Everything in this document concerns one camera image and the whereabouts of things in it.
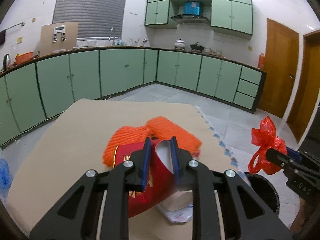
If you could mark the chrome sink faucet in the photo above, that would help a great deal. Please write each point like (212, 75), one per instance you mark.
(112, 36)

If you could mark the green kitchen cabinets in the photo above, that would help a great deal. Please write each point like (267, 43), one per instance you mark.
(41, 89)
(232, 17)

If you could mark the orange plastic basin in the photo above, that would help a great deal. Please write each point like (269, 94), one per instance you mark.
(22, 58)

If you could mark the wall towel rail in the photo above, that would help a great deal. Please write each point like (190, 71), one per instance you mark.
(16, 25)

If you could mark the orange foam fruit net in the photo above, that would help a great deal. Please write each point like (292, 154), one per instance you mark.
(164, 129)

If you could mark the red paper cup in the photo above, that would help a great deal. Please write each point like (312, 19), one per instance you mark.
(160, 182)

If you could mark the dark hanging towel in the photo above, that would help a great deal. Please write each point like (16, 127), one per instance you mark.
(2, 37)

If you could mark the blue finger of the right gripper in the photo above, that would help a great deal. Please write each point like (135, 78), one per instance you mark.
(293, 154)
(283, 161)

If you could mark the steel electric kettle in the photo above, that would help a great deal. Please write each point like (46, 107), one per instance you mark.
(6, 62)

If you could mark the green lower kitchen cabinets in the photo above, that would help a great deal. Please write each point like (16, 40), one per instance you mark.
(41, 89)

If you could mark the grey window blind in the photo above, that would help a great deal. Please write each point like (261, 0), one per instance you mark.
(95, 18)

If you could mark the black range hood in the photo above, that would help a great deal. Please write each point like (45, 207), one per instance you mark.
(190, 19)

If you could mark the blue plastic bag on floor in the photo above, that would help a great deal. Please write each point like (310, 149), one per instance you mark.
(5, 176)

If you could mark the green upper kitchen cabinets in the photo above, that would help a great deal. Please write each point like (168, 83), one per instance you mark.
(232, 17)

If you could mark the white cooking pot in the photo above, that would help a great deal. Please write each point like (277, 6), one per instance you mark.
(179, 45)

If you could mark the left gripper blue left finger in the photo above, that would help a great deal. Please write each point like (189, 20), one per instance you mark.
(145, 163)

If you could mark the wooden cutting board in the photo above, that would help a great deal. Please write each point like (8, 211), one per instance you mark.
(47, 46)

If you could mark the black lined trash bin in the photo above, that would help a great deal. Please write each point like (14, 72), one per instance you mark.
(265, 190)

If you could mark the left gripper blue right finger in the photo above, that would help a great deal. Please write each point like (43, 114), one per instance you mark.
(174, 149)

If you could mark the white paper wrapper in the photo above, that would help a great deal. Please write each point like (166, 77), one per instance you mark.
(178, 208)

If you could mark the red plastic bag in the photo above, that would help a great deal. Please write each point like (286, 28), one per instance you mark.
(265, 137)

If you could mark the wooden door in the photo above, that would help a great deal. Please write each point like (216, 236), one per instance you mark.
(280, 65)
(306, 99)

